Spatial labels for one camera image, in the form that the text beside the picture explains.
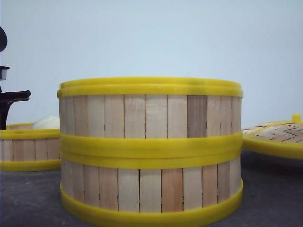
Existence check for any white plate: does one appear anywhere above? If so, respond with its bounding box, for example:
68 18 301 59
241 149 303 172

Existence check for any bamboo steamer basket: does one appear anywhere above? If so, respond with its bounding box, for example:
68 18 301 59
61 157 243 227
57 77 242 168
0 123 61 172

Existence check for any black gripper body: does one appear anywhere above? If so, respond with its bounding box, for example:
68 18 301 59
0 27 31 130

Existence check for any woven bamboo steamer lid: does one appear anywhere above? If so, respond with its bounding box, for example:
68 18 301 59
242 113 303 160

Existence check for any bun in left basket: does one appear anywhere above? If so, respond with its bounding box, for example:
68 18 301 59
31 115 60 129

